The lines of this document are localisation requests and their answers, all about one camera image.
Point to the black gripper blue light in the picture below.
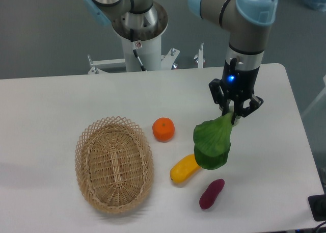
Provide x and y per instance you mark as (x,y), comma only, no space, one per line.
(237,85)

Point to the green leafy vegetable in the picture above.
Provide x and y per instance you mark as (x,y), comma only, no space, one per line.
(212,142)

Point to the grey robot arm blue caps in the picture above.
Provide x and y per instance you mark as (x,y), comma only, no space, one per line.
(247,21)

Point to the orange tangerine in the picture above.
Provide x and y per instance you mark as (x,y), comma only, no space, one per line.
(163,129)

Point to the yellow mango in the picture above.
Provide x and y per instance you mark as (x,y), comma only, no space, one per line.
(184,169)

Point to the purple sweet potato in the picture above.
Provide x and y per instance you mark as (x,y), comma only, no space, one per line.
(211,193)

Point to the black device at table edge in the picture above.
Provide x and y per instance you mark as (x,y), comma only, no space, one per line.
(317,207)

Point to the woven wicker basket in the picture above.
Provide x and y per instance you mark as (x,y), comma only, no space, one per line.
(114,165)

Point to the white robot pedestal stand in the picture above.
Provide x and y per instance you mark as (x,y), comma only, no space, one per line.
(140,36)

